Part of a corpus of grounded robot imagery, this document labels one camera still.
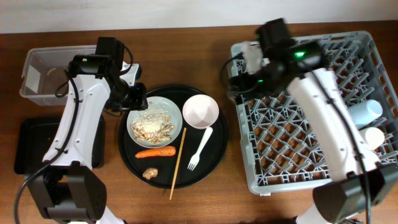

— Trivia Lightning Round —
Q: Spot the clear plastic waste bin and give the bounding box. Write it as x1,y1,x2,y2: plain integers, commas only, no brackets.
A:
19,45,96,106

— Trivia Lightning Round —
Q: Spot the grey plate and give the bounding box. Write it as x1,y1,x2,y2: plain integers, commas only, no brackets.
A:
126,96,183,148

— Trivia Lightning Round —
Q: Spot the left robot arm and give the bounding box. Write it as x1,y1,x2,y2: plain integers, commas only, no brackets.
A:
14,37,148,223

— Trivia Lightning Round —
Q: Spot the grey dishwasher rack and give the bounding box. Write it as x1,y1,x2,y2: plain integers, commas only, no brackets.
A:
236,31,397,196

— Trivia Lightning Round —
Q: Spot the ginger root piece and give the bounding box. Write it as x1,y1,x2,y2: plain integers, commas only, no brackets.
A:
142,167,159,180

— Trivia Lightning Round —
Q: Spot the wooden chopstick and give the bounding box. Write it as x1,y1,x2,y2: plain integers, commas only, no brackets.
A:
169,127,187,200

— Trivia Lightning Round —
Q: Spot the pink bowl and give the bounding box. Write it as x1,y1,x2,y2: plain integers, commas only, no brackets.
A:
182,95,220,129

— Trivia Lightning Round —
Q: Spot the round black serving tray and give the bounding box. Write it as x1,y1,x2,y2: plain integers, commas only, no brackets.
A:
118,85,228,189

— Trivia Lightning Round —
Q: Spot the blue plastic cup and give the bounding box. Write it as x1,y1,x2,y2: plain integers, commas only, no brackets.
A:
348,100,383,129

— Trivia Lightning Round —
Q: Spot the cream plastic cup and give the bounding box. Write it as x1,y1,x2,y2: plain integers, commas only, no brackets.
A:
360,127,385,151

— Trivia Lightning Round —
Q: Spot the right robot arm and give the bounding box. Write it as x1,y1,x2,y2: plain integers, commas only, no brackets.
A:
228,19,397,224

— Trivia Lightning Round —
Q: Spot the orange carrot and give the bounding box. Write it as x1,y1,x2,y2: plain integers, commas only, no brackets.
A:
135,146,176,159

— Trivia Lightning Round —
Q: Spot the food scraps pile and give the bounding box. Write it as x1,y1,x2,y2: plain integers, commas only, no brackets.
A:
130,108,174,144

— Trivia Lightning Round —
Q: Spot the white plastic fork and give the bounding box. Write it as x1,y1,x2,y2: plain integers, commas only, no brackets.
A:
187,127,213,171

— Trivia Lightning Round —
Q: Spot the black rectangular tray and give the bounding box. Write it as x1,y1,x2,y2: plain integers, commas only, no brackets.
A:
14,116,105,175

